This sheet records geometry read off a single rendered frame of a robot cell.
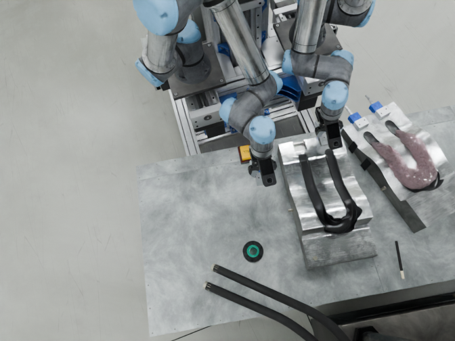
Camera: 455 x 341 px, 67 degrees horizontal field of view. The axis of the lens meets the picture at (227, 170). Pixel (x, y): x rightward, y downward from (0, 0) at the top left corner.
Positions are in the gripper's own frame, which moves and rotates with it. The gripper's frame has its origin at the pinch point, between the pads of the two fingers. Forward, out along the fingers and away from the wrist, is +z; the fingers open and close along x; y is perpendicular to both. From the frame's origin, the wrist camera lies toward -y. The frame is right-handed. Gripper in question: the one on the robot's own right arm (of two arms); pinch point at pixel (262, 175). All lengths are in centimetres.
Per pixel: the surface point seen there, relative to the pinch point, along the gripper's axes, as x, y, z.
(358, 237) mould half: -30.8, -28.3, 9.0
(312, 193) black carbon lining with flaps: -18.1, -8.7, 6.3
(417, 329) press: -43, -63, 16
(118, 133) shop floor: 87, 88, 95
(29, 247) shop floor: 150, 16, 95
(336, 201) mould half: -25.2, -14.6, 2.7
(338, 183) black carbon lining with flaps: -29.3, -6.8, 6.9
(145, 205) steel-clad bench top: 50, 2, 15
